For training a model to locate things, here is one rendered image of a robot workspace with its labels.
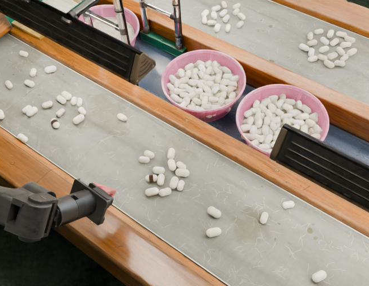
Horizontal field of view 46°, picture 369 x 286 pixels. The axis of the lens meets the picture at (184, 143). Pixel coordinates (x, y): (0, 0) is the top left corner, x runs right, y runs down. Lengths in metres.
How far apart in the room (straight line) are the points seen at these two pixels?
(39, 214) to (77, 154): 0.47
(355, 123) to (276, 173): 0.32
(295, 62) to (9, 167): 0.94
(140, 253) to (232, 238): 0.23
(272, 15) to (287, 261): 0.92
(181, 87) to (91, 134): 0.32
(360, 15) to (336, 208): 0.78
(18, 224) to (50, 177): 0.39
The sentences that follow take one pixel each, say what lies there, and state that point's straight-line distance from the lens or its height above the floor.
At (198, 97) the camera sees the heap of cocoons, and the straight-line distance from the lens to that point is 1.40.
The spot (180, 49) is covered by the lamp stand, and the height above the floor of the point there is 0.72.
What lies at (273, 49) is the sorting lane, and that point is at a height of 0.74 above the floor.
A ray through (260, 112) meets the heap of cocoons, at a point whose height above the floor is 0.74.
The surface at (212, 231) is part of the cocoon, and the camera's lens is 1.11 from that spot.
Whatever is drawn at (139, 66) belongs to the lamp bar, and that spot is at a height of 1.08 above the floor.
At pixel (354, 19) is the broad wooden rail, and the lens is 1.69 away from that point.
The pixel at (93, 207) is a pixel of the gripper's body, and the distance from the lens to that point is 0.99.
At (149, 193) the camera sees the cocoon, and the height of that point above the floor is 0.76.
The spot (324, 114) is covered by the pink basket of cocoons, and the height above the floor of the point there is 0.76.
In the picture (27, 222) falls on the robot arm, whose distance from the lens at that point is 0.88.
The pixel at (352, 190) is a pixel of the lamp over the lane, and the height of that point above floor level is 1.07.
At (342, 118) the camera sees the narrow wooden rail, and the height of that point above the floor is 0.72.
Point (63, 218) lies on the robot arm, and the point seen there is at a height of 0.99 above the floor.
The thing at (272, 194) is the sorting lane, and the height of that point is 0.74.
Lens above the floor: 1.77
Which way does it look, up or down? 54 degrees down
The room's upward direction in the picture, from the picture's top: 5 degrees counter-clockwise
